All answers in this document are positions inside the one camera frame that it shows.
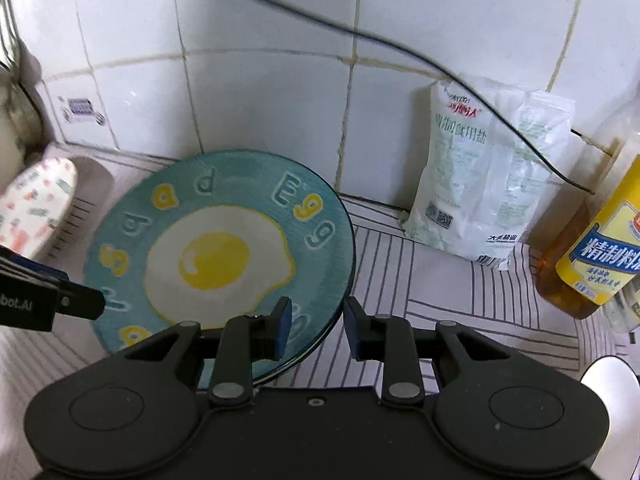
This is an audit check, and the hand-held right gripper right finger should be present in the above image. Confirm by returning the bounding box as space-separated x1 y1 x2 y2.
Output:
344 296 509 409

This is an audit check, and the teal fried egg plate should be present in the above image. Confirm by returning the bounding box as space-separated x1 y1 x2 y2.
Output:
82 148 357 387

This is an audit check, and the striped counter mat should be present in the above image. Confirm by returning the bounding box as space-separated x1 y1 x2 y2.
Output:
0 142 640 413

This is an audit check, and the white bowl black rim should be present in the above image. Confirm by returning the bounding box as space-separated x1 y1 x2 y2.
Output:
579 354 640 413

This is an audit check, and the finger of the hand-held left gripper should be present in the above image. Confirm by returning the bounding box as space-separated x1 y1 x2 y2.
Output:
0 244 70 287
51 280 107 320

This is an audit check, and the clear plastic bag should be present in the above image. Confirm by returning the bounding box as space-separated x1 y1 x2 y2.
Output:
492 87 577 231

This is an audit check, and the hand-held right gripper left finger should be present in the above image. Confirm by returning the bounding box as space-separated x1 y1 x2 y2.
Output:
122 296 294 409

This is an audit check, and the black power cable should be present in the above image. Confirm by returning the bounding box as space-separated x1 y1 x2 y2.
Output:
159 0 595 195

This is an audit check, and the wall sticker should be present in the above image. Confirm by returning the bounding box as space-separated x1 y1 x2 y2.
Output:
60 94 110 127

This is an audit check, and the white carrot print plate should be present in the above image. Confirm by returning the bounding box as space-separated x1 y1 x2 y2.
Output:
0 156 79 257

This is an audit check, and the white salt bag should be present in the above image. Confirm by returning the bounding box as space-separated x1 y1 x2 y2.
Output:
401 79 523 272

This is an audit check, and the yellow label cooking wine bottle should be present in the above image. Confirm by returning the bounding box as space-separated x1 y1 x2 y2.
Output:
534 74 640 321

